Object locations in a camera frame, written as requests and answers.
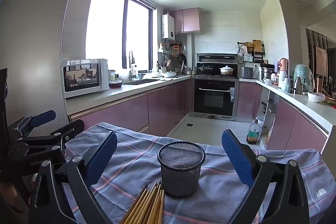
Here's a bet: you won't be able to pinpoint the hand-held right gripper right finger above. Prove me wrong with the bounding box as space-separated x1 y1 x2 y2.
221 129 310 224

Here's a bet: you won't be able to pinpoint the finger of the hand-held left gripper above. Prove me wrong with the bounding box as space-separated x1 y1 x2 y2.
7 110 57 140
10 119 85 159

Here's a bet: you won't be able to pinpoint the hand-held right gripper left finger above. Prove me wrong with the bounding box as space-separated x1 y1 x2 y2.
28 131 124 224

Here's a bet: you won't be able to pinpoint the black mesh holder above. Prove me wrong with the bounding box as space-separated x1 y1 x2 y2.
157 141 206 199

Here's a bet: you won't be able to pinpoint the bundle of wooden chopsticks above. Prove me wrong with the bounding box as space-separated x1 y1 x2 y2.
119 180 166 224

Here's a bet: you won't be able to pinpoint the plastic oil bottle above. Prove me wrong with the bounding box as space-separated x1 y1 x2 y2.
246 119 260 145

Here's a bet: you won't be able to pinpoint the grey plaid tablecloth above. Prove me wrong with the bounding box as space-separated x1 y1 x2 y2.
64 122 336 224

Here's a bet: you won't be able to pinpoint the white microwave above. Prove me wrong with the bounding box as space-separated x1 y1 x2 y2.
62 57 111 99

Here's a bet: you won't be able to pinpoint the black built-in oven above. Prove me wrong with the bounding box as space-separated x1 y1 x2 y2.
193 78 240 118

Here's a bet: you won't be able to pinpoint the pink lower kitchen cabinets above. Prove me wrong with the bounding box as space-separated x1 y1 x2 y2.
68 78 328 153

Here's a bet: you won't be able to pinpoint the white kitchen countertop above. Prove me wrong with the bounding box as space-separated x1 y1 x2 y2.
64 74 336 132

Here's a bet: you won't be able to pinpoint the steel sink faucet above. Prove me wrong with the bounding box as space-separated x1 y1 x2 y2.
128 50 137 81

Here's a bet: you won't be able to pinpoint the grey refrigerator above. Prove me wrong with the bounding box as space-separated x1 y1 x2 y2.
0 0 91 135

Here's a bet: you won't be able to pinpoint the steel steamer pot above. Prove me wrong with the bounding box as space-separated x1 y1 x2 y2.
260 67 275 80

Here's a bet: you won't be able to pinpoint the black cooking pot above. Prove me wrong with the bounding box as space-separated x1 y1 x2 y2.
197 63 214 75

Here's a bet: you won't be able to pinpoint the steel thermos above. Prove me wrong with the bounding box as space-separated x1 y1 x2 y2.
294 76 303 94

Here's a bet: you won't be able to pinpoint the white plastic bag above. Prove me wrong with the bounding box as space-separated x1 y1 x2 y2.
307 91 326 103

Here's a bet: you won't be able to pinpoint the steel range hood stove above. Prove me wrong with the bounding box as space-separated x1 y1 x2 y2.
196 53 239 77

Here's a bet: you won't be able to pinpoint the green covered appliance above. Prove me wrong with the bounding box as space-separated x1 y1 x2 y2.
293 64 315 93

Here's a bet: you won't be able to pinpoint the pink kettle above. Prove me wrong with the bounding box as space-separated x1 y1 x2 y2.
278 58 289 72

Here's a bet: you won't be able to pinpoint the kitchen window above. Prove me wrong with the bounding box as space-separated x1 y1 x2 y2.
85 0 156 71

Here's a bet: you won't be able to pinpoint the dark slatted partition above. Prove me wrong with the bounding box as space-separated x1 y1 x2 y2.
306 28 336 98

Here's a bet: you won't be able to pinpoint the white water heater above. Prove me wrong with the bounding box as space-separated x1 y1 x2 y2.
161 13 176 39

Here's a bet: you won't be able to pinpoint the pink upper cabinet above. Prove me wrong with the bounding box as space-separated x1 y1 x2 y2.
169 7 201 35

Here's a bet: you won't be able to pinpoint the black wall rack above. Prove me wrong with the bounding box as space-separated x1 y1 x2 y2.
238 40 265 63

